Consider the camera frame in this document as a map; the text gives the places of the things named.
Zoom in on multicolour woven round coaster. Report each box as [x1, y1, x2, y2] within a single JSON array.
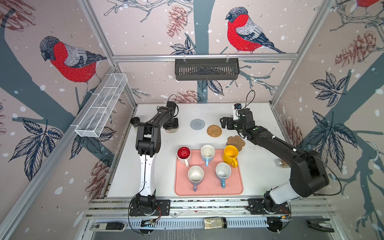
[[165, 128, 179, 134]]

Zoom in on tan cork round coaster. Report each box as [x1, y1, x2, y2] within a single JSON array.
[[207, 125, 223, 138]]

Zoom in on brown flower-shaped coaster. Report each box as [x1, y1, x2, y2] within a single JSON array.
[[226, 136, 246, 152]]

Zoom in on grey woven round coaster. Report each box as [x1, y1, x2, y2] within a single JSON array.
[[190, 119, 205, 131]]

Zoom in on yellow mug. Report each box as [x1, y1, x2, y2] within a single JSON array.
[[223, 145, 239, 168]]

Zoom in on white mug light-blue handle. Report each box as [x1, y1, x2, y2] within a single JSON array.
[[201, 145, 216, 167]]

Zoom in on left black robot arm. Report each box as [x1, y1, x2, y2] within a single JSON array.
[[130, 101, 179, 214]]

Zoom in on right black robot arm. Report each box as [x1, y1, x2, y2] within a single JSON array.
[[220, 108, 329, 214]]

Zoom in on red interior white mug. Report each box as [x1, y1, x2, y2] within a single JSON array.
[[177, 146, 192, 168]]

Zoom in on black-lid spice jar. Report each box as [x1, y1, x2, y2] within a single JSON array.
[[130, 117, 141, 133]]

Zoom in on black hanging basket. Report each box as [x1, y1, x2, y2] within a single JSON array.
[[175, 59, 240, 81]]

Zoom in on clear jar with grains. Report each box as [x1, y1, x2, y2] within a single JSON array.
[[275, 159, 290, 168]]

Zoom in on pink tray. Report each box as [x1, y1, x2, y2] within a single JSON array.
[[175, 149, 243, 196]]

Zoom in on jar below table edge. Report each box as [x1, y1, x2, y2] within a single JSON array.
[[204, 217, 227, 230]]

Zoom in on black clamp tool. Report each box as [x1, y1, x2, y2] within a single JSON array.
[[306, 219, 335, 233]]

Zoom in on white mug blue handle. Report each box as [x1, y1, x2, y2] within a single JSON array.
[[215, 163, 232, 189]]

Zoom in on white mug purple handle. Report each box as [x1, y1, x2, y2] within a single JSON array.
[[188, 166, 205, 192]]

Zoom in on white wire mesh basket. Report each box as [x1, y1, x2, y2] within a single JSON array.
[[75, 73, 128, 138]]

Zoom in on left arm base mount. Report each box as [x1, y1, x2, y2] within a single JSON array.
[[129, 200, 171, 217]]

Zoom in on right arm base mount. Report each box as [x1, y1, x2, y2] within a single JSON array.
[[246, 198, 291, 215]]

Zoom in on black device on rail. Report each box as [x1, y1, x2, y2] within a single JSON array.
[[90, 222, 127, 232]]

